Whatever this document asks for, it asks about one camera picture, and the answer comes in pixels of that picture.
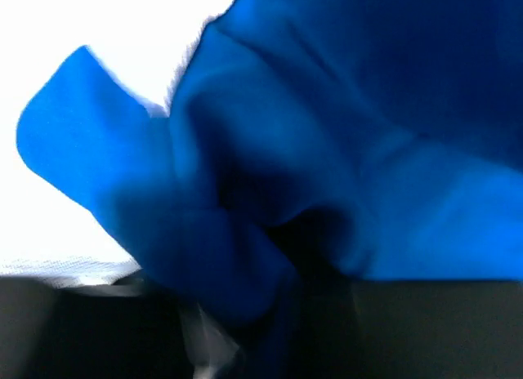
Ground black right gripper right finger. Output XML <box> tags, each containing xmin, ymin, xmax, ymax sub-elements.
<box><xmin>351</xmin><ymin>281</ymin><xmax>522</xmax><ymax>378</ymax></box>

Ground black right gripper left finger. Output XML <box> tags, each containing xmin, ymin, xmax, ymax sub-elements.
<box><xmin>1</xmin><ymin>277</ymin><xmax>193</xmax><ymax>379</ymax></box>

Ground blue white red jacket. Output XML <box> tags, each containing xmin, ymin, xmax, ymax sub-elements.
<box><xmin>16</xmin><ymin>0</ymin><xmax>522</xmax><ymax>378</ymax></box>

